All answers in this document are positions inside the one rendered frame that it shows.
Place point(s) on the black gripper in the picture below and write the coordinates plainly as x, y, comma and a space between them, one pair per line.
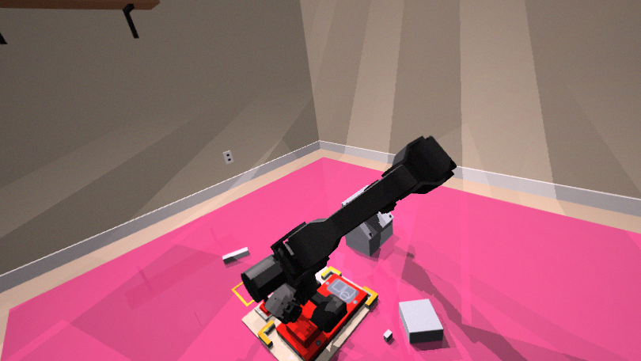
329, 310

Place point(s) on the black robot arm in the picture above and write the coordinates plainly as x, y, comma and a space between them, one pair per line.
418, 168

